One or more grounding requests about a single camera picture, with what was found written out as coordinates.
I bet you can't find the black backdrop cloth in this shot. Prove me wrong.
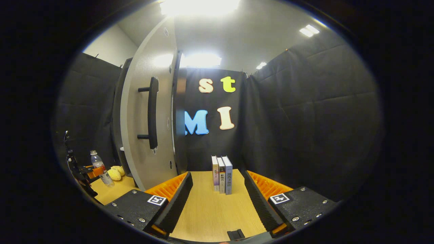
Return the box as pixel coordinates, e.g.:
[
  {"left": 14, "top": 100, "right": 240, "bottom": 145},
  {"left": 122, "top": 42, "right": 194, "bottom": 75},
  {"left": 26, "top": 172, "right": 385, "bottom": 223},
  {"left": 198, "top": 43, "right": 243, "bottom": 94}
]
[{"left": 51, "top": 32, "right": 385, "bottom": 204}]

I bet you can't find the black cabinet door handle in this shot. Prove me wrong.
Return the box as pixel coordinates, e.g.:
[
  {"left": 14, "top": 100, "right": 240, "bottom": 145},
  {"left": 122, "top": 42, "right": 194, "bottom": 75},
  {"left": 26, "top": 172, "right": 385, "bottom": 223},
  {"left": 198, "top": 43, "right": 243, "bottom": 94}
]
[{"left": 137, "top": 77, "right": 159, "bottom": 150}]

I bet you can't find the white spine book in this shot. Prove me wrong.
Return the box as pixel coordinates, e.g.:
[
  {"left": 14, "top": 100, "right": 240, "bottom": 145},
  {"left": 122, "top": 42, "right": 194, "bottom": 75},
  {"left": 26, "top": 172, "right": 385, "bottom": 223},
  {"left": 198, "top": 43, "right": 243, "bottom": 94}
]
[{"left": 217, "top": 157, "right": 226, "bottom": 194}]

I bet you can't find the yellow plush toy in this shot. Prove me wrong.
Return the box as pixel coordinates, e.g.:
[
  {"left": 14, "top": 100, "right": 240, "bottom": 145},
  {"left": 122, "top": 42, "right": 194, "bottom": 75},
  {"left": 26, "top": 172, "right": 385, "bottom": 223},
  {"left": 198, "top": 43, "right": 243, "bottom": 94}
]
[{"left": 107, "top": 165, "right": 125, "bottom": 181}]

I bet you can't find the clear red label bottle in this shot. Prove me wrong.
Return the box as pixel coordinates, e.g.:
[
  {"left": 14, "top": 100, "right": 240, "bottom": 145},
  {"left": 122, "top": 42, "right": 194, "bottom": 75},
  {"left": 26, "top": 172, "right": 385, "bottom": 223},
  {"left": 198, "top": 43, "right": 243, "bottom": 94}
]
[{"left": 90, "top": 150, "right": 115, "bottom": 187}]

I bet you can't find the light grey cabinet door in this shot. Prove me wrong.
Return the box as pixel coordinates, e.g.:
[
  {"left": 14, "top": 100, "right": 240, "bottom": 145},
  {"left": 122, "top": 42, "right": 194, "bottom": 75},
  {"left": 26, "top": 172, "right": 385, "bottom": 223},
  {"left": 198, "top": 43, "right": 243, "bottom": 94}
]
[{"left": 120, "top": 16, "right": 188, "bottom": 191}]

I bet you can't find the large ceiling light panel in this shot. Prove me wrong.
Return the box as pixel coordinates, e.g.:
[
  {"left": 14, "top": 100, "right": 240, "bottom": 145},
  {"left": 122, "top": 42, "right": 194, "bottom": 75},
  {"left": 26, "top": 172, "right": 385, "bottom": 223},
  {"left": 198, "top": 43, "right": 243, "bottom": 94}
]
[{"left": 159, "top": 0, "right": 242, "bottom": 17}]

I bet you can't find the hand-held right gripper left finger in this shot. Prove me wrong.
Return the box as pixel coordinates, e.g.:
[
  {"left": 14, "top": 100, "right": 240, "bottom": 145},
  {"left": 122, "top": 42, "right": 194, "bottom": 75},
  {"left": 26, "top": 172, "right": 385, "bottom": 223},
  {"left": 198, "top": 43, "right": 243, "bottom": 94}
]
[{"left": 102, "top": 171, "right": 194, "bottom": 239}]

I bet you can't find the pink cover book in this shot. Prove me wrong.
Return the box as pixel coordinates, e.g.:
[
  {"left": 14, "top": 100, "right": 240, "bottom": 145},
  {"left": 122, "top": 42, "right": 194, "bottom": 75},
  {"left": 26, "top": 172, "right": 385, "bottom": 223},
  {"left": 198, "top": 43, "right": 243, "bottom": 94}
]
[{"left": 211, "top": 155, "right": 220, "bottom": 192}]

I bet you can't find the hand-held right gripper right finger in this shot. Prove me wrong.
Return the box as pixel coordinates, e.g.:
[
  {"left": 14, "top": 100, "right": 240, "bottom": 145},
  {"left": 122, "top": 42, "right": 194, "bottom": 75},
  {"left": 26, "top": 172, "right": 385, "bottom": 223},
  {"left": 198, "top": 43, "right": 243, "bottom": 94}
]
[{"left": 244, "top": 170, "right": 339, "bottom": 238}]

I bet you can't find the blue grey book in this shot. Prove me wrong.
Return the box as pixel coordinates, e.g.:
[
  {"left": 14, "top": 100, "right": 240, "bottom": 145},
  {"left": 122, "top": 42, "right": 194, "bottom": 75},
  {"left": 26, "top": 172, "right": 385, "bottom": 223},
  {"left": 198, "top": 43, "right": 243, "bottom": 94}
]
[{"left": 221, "top": 156, "right": 233, "bottom": 196}]

